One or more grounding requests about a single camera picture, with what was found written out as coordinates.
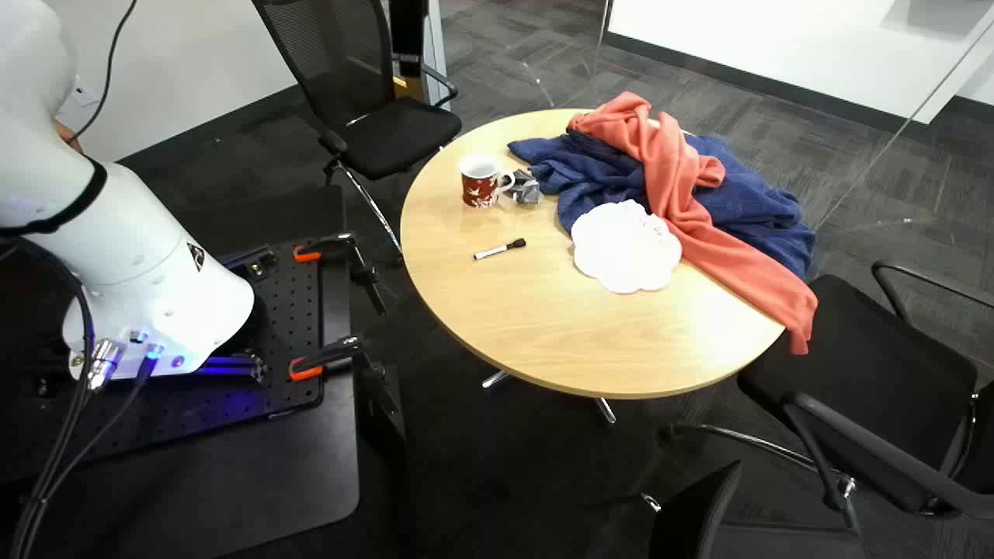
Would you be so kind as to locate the crumpled grey tape wad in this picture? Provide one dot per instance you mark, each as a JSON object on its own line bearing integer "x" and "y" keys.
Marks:
{"x": 522, "y": 191}

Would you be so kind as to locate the orange black clamp lower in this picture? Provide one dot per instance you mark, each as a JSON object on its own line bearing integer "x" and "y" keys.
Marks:
{"x": 341, "y": 355}

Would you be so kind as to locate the orange black clamp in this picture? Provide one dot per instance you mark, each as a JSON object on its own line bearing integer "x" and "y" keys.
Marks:
{"x": 341, "y": 355}
{"x": 311, "y": 248}

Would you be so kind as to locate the black office chair near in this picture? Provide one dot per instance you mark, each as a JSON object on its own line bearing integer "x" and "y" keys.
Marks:
{"x": 878, "y": 400}

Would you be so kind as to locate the black office chair far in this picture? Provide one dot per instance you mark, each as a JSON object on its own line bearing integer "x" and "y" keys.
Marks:
{"x": 341, "y": 54}

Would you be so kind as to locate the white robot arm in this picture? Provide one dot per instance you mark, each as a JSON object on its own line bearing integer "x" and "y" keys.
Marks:
{"x": 152, "y": 299}

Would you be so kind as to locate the orange black clamp upper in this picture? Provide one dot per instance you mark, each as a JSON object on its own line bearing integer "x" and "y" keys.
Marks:
{"x": 311, "y": 248}

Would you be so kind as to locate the black perforated mounting board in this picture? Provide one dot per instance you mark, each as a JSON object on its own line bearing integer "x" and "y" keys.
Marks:
{"x": 245, "y": 375}

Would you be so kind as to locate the red and white mug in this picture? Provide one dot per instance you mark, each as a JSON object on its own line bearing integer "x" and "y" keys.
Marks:
{"x": 483, "y": 179}

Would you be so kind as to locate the black and white brush pen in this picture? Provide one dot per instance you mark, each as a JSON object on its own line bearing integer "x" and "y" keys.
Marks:
{"x": 498, "y": 248}

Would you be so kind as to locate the white lace doily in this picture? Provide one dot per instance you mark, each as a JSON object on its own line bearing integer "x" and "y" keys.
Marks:
{"x": 626, "y": 248}

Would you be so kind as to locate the orange cloth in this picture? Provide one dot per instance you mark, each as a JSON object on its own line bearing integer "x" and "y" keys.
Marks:
{"x": 671, "y": 171}

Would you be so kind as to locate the black office chair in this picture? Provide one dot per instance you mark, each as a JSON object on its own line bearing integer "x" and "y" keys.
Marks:
{"x": 341, "y": 54}
{"x": 878, "y": 400}

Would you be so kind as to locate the round wooden table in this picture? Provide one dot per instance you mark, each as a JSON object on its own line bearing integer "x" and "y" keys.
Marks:
{"x": 536, "y": 319}

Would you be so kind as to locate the blue cloth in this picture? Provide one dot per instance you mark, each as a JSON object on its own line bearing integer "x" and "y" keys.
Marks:
{"x": 581, "y": 171}

